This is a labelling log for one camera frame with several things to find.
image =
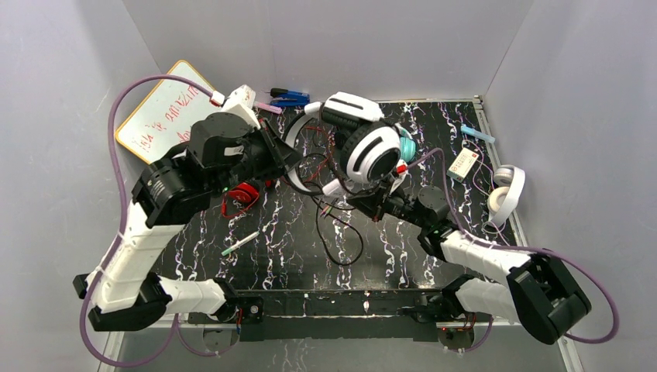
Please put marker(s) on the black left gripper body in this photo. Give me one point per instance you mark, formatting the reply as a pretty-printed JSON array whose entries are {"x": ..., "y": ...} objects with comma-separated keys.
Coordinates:
[{"x": 272, "y": 151}]

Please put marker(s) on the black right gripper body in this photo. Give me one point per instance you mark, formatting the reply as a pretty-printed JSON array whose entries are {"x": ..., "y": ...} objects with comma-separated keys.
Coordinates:
[{"x": 373, "y": 196}]

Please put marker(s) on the black and white headphones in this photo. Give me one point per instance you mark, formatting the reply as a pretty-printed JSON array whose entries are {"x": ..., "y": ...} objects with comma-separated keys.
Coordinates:
[{"x": 368, "y": 152}]

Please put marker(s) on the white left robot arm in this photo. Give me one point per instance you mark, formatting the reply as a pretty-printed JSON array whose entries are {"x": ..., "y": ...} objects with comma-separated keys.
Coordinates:
[{"x": 123, "y": 293}]

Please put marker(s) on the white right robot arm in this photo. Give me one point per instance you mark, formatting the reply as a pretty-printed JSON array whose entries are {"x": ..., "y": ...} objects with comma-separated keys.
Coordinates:
[{"x": 534, "y": 289}]

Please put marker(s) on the red headphones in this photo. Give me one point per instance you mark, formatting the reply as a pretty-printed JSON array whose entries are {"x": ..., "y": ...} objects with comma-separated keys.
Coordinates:
[{"x": 247, "y": 194}]

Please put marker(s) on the teal headphones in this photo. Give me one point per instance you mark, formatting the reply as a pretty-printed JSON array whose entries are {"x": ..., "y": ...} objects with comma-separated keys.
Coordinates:
[{"x": 408, "y": 146}]

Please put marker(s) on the white beige headphones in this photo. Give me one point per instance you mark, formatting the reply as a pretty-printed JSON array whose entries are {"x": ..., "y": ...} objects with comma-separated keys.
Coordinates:
[{"x": 503, "y": 200}]

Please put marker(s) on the pink marker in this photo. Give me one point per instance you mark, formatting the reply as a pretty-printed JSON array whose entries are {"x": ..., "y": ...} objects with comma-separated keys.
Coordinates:
[{"x": 268, "y": 108}]

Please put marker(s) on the small white labelled box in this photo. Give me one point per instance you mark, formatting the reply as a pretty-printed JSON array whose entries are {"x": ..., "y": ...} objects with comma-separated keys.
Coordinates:
[{"x": 462, "y": 165}]

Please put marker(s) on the blue stapler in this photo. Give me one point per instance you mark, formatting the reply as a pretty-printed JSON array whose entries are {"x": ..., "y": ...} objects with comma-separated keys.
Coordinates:
[{"x": 281, "y": 97}]

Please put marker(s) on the yellow framed whiteboard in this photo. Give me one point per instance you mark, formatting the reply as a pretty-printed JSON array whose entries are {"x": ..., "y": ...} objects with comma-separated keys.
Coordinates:
[{"x": 163, "y": 119}]

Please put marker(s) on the light blue marker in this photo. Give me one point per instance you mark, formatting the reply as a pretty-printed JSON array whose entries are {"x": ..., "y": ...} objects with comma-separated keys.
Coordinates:
[{"x": 477, "y": 134}]

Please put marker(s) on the white green capped pen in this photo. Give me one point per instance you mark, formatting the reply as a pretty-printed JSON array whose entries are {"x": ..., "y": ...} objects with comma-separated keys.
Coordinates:
[{"x": 240, "y": 243}]

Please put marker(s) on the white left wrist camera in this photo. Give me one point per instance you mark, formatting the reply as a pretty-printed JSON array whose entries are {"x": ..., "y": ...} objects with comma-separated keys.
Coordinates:
[{"x": 240, "y": 102}]

